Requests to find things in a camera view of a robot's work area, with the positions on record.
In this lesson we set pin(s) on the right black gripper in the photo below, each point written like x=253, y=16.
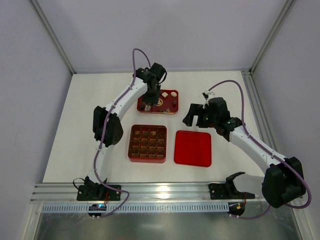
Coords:
x=200, y=117

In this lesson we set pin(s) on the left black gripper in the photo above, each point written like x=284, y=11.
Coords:
x=151, y=99

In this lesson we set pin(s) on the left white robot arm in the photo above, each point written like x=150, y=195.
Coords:
x=108, y=131

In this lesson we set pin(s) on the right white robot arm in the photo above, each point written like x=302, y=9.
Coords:
x=283, y=177

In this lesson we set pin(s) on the white cube chocolate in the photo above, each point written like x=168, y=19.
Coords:
x=164, y=94

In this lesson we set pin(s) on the cream oval chocolate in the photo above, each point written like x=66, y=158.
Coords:
x=173, y=94

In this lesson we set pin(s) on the red chocolate tray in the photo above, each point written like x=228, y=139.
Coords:
x=163, y=106

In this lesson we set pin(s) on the red square chocolate box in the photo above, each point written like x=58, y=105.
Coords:
x=147, y=144

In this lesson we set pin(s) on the red box lid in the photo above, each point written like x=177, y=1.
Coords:
x=193, y=148

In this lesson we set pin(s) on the slotted cable duct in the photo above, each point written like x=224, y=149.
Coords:
x=135, y=207

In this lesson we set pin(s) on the aluminium front rail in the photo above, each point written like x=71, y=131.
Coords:
x=138, y=191

